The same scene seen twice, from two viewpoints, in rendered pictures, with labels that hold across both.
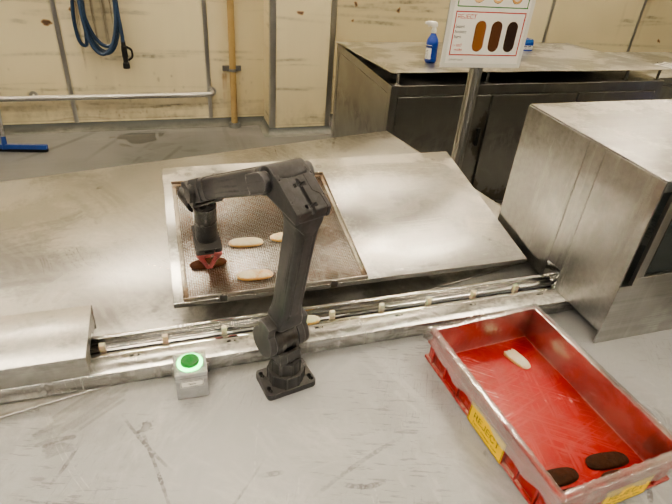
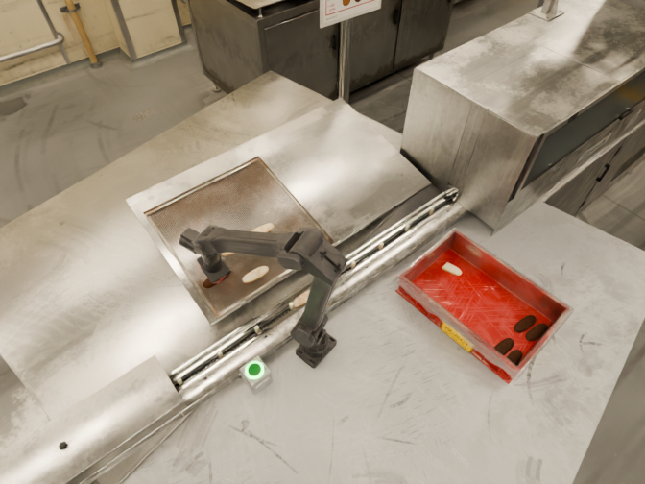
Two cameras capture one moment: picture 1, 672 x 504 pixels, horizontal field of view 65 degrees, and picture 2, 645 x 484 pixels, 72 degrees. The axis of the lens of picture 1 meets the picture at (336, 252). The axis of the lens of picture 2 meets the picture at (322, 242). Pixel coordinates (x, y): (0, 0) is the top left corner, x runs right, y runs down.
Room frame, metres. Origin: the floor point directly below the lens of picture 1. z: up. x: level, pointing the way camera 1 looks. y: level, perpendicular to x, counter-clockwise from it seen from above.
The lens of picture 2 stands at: (0.25, 0.28, 2.17)
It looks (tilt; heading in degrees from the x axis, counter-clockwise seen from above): 51 degrees down; 341
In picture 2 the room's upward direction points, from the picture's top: straight up
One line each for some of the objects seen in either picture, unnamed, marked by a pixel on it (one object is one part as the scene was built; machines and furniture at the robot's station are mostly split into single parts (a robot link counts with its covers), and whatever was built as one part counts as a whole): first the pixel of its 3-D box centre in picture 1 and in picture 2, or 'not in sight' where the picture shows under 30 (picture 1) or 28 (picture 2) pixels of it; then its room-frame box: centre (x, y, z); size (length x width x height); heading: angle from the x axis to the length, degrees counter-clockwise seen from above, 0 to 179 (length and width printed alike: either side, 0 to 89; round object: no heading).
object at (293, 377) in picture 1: (285, 368); (316, 342); (0.86, 0.09, 0.86); 0.12 x 0.09 x 0.08; 121
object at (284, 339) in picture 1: (279, 339); (308, 329); (0.87, 0.11, 0.94); 0.09 x 0.05 x 0.10; 41
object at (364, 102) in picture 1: (480, 124); (327, 18); (3.68, -0.95, 0.51); 1.93 x 1.05 x 1.02; 110
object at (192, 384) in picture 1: (191, 379); (256, 376); (0.82, 0.30, 0.84); 0.08 x 0.08 x 0.11; 20
